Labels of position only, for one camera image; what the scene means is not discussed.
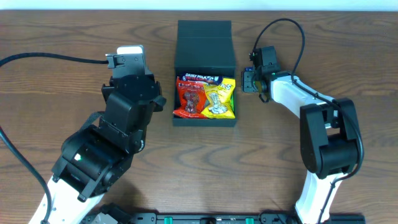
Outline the black cable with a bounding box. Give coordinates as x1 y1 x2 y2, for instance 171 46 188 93
251 17 365 224
0 52 109 224

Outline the right black cable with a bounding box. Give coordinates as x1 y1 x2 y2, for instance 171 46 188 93
251 17 365 224

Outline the red candy bag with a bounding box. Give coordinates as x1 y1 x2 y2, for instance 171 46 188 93
173 78 207 119

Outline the left black cable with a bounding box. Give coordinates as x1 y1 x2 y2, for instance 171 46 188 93
0 52 109 224

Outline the purple Dairy Milk bar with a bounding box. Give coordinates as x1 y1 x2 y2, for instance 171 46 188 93
178 73 223 85

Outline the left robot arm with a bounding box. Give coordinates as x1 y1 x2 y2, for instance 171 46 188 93
30 46 166 223

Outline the yellow candy bag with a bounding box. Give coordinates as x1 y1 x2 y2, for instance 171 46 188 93
201 78 236 119

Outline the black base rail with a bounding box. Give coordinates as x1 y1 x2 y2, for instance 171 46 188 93
80 203 366 224

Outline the Haribo gummy worms bag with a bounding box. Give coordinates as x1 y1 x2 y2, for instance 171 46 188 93
229 82 236 113

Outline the dark green open box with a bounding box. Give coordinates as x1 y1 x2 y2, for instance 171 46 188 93
172 19 238 128

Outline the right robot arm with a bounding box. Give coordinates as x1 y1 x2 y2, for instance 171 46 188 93
242 46 365 223

